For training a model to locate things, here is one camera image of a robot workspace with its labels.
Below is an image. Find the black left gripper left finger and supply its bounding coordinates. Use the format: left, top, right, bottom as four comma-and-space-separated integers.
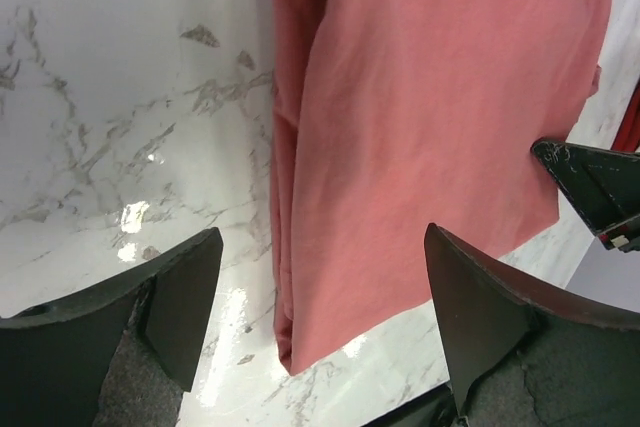
1, 228, 223, 426

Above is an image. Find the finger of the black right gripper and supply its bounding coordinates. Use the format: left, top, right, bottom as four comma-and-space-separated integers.
531, 139, 639, 251

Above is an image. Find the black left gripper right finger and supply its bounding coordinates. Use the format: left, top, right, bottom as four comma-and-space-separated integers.
424, 224, 639, 426

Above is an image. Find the red t-shirt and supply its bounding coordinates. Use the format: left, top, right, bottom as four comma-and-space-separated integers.
611, 82, 640, 152

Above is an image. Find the salmon pink t-shirt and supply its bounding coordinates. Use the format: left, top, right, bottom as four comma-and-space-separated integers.
271, 0, 612, 375

